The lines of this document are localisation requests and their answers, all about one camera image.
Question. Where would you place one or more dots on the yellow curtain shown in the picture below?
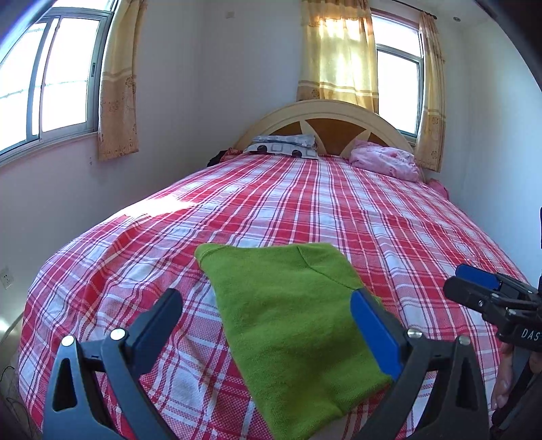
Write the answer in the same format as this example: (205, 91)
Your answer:
(431, 132)
(117, 133)
(339, 53)

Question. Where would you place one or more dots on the cream wooden headboard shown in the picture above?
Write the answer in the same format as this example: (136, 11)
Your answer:
(336, 126)

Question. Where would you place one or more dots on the dark item beside pillow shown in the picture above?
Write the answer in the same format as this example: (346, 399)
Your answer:
(224, 155)

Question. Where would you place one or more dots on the wall socket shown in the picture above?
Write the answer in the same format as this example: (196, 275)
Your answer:
(6, 278)

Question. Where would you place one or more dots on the back window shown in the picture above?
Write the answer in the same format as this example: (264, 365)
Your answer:
(400, 73)

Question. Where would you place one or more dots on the window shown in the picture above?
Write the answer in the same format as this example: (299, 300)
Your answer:
(400, 73)
(50, 77)

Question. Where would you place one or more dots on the person's right hand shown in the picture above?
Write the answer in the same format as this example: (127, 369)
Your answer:
(503, 385)

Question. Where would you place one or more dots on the pink cloth beside bed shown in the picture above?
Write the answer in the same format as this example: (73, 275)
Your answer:
(438, 187)

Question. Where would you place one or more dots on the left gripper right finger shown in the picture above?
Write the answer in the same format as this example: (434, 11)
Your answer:
(457, 405)

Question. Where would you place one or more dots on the left window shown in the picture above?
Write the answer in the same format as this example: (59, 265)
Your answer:
(50, 77)

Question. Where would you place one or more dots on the red plaid bed sheet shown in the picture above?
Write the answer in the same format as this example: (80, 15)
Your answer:
(403, 238)

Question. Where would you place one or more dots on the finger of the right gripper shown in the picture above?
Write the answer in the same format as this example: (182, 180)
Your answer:
(488, 302)
(493, 281)

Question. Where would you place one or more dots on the black curtain rod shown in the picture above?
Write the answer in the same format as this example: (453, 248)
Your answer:
(416, 8)

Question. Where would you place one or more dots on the left yellow curtain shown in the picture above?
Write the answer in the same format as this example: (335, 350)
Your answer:
(117, 133)

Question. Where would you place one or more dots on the right yellow curtain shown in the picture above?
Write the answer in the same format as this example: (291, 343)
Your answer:
(431, 132)

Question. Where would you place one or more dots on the green striped knit sweater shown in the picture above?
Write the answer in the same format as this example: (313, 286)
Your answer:
(286, 316)

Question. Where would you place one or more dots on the middle yellow curtain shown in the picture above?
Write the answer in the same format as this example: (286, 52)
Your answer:
(339, 53)

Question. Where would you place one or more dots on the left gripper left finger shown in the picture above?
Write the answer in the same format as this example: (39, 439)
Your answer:
(75, 407)

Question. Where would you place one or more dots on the pink pillow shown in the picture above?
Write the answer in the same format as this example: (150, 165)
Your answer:
(388, 161)

